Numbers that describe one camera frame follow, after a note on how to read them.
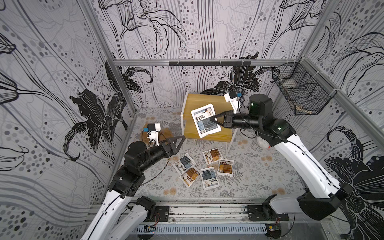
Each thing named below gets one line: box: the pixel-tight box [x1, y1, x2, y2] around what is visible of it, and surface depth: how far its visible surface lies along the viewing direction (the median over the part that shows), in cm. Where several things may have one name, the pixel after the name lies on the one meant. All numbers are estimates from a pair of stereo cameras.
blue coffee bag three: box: [172, 153, 196, 175], surface depth 91 cm
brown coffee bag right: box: [217, 159, 235, 178], surface depth 88 cm
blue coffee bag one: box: [191, 103, 222, 139], surface depth 61 cm
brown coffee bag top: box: [202, 147, 224, 165], surface depth 92 cm
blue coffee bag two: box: [199, 166, 220, 190], surface depth 85 cm
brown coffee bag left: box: [179, 167, 203, 188], surface depth 84 cm
